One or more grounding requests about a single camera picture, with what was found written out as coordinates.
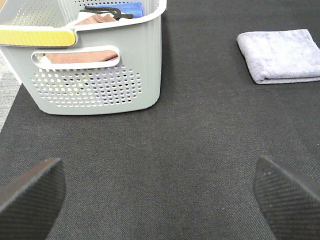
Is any yellow foam pad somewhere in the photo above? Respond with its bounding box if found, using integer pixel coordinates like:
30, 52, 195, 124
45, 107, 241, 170
0, 29, 76, 47

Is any black clothes hanger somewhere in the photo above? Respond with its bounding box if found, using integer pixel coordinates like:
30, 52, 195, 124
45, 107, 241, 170
79, 6, 134, 21

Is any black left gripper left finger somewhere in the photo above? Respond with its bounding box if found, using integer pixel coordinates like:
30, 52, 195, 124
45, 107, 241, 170
0, 158, 66, 240

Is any grey perforated laundry basket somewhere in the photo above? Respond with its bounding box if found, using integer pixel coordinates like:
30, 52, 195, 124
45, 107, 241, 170
0, 0, 167, 115

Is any blue towel in basket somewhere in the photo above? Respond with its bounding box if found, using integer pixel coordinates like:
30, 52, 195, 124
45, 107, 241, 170
99, 1, 145, 18

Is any lavender towel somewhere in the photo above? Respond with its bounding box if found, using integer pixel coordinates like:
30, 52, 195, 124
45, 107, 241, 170
236, 29, 320, 85

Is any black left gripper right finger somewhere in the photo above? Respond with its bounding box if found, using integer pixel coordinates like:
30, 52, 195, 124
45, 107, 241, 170
253, 155, 320, 240

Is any dark grey table mat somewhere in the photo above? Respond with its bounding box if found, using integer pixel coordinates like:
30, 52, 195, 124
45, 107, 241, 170
0, 0, 320, 240

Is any brown towel in basket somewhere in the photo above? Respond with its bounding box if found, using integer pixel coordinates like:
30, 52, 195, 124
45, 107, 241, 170
45, 12, 118, 64

